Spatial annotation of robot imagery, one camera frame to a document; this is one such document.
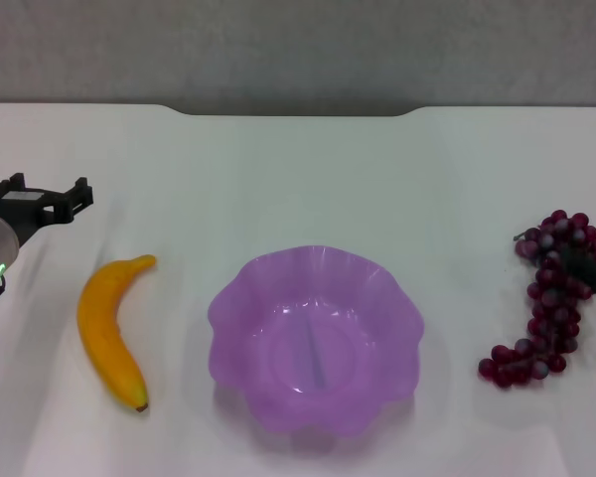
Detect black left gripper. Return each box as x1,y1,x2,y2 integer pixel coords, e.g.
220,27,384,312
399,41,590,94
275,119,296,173
0,172,94,249

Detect dark red grape bunch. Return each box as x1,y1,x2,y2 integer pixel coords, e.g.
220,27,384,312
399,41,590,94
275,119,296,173
478,209,596,390

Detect yellow banana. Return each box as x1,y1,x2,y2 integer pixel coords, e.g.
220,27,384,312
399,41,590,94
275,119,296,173
76,253,158,414

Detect purple plastic wavy bowl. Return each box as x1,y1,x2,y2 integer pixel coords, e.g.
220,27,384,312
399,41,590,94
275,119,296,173
207,243,425,439

